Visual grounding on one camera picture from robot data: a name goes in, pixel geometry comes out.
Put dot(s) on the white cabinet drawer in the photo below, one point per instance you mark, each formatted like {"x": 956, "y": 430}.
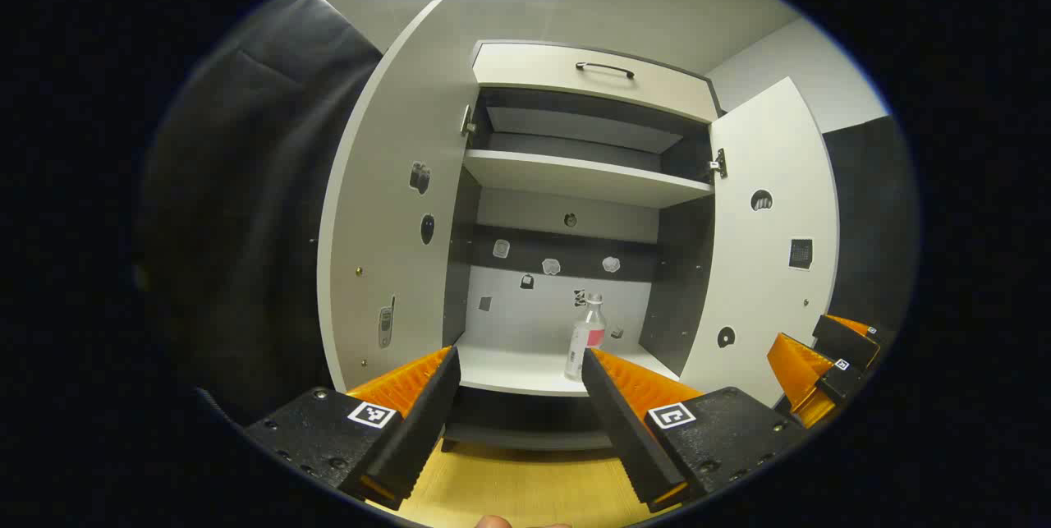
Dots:
{"x": 525, "y": 68}

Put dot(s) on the clear plastic bottle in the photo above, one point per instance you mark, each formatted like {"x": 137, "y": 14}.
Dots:
{"x": 585, "y": 335}

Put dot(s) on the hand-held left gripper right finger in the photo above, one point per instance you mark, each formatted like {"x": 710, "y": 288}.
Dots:
{"x": 624, "y": 438}

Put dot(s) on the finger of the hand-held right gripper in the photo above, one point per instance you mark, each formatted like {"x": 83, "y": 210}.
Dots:
{"x": 800, "y": 372}
{"x": 846, "y": 342}

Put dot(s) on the black backdrop cloth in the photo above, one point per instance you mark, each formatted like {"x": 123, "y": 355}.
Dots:
{"x": 246, "y": 224}

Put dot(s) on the white cabinet door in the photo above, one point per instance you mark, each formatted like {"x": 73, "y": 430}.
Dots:
{"x": 772, "y": 290}
{"x": 386, "y": 183}

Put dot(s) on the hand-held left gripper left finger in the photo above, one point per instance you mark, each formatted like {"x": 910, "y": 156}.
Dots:
{"x": 427, "y": 421}

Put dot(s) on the white cabinet shelf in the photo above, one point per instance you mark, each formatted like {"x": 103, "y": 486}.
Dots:
{"x": 517, "y": 368}
{"x": 575, "y": 175}

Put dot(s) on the metal door hinge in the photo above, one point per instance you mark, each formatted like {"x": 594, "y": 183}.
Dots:
{"x": 718, "y": 164}
{"x": 468, "y": 121}

